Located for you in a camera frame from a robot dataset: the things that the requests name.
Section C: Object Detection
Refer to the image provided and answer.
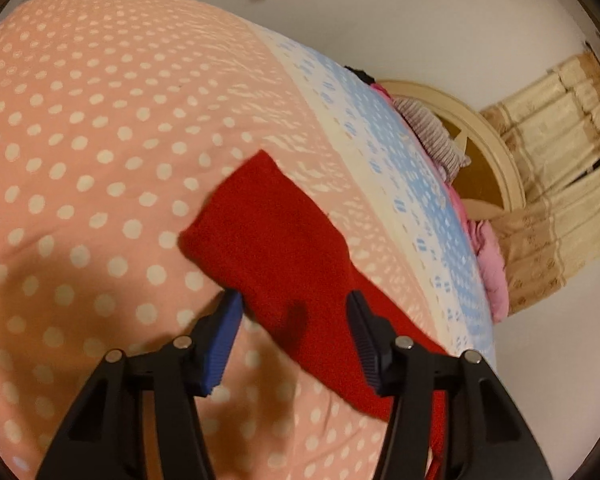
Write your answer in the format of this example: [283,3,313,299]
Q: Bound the black cloth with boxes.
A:
[344,65,376,85]

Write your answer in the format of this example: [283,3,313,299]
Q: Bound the beige patterned curtain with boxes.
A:
[480,42,600,317]

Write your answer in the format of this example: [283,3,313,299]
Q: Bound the pink and blue dotted bedsheet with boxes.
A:
[0,0,498,480]

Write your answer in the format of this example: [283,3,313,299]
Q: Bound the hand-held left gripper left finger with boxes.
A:
[35,290,244,480]

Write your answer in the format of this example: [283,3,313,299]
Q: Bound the light pink blanket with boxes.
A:
[465,217,509,324]

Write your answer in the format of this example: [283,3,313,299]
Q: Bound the cream round headboard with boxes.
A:
[377,80,527,223]

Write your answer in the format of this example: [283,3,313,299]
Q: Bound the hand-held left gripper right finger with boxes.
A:
[346,290,553,480]

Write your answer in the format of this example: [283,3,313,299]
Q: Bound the striped grey cloth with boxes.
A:
[394,97,472,182]

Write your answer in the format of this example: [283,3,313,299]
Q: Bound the red knit garment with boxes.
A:
[179,149,451,480]

